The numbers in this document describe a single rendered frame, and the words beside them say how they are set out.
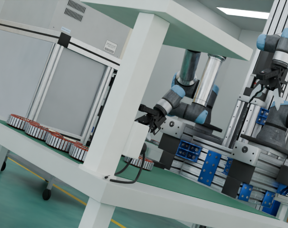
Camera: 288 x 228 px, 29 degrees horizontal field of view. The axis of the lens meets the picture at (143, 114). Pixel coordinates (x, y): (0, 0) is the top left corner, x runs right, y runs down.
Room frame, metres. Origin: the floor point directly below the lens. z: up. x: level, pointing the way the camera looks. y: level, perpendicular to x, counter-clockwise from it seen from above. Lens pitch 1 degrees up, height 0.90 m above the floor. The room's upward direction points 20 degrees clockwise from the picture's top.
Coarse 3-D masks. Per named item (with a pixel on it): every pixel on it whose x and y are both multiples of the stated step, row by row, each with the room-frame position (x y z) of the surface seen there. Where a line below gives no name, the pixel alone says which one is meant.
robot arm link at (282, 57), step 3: (276, 51) 2.40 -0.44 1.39; (279, 51) 2.39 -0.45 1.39; (276, 54) 2.39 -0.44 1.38; (279, 54) 2.38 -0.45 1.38; (282, 54) 2.38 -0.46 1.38; (285, 54) 2.38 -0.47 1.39; (273, 57) 2.41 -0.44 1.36; (276, 57) 2.39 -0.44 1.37; (279, 57) 2.38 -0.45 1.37; (282, 57) 2.38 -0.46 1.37; (285, 57) 2.38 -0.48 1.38; (273, 60) 2.42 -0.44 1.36; (276, 60) 2.39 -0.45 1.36; (279, 60) 2.38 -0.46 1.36; (282, 60) 2.38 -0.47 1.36; (285, 60) 2.38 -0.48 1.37; (285, 63) 2.39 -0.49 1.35
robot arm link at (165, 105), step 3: (162, 99) 2.73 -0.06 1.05; (159, 102) 2.72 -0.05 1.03; (162, 102) 2.72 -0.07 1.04; (165, 102) 2.71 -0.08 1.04; (168, 102) 2.72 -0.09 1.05; (159, 105) 2.72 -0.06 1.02; (162, 105) 2.71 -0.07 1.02; (165, 105) 2.71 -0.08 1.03; (168, 105) 2.71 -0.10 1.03; (162, 108) 2.71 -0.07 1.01; (165, 108) 2.71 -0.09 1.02; (168, 108) 2.72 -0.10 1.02; (171, 108) 2.73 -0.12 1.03; (165, 111) 2.71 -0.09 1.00; (168, 111) 2.72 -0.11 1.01
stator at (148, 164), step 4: (140, 156) 2.17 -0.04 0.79; (124, 160) 2.11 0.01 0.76; (128, 160) 2.10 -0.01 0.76; (132, 160) 2.08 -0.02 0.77; (136, 160) 2.09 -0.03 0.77; (140, 160) 2.08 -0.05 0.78; (148, 160) 2.10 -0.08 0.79; (132, 164) 2.09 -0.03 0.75; (136, 164) 2.08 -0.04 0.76; (140, 164) 2.08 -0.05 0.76; (144, 164) 2.08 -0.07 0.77; (148, 164) 2.09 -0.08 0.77; (152, 164) 2.11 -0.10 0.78; (144, 168) 2.09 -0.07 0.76; (148, 168) 2.10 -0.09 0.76
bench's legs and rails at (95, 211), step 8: (0, 152) 3.52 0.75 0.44; (0, 160) 3.53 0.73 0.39; (0, 168) 3.55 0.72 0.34; (88, 200) 1.41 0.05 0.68; (88, 208) 1.40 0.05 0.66; (96, 208) 1.38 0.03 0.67; (104, 208) 1.39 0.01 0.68; (112, 208) 1.40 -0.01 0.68; (88, 216) 1.40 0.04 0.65; (96, 216) 1.38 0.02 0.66; (104, 216) 1.39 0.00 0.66; (80, 224) 1.41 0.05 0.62; (88, 224) 1.39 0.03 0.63; (96, 224) 1.38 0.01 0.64; (104, 224) 1.40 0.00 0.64
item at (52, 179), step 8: (8, 152) 5.55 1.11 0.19; (16, 160) 5.37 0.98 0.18; (24, 160) 5.50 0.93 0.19; (32, 168) 5.15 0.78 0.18; (40, 168) 5.34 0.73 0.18; (40, 176) 5.03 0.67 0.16; (48, 176) 5.03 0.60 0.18; (48, 184) 4.92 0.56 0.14; (64, 184) 4.99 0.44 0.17; (48, 192) 4.89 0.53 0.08
